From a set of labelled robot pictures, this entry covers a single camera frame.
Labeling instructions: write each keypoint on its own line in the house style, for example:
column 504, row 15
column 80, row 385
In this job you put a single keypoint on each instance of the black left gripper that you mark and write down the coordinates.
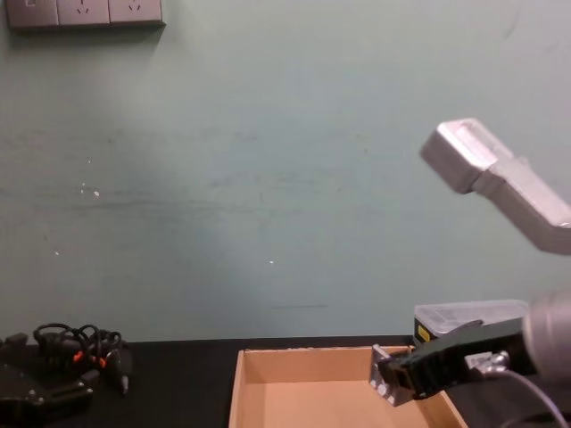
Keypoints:
column 18, row 397

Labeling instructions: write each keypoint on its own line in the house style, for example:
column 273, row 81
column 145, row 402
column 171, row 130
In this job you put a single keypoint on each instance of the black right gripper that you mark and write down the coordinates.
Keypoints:
column 473, row 352

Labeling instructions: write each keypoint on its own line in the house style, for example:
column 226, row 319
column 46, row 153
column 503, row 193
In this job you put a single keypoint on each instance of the shallow brown cardboard tray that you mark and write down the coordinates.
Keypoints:
column 321, row 392

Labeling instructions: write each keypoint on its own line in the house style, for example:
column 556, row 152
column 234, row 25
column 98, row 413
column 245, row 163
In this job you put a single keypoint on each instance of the clear plastic case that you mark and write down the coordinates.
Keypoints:
column 450, row 318

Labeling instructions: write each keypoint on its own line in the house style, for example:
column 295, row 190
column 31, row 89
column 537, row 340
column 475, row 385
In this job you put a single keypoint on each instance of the black table cloth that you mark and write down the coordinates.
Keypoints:
column 178, row 383

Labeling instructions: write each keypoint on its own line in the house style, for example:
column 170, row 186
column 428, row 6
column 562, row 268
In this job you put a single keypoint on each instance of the grey wall socket panel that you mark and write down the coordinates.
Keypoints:
column 85, row 12

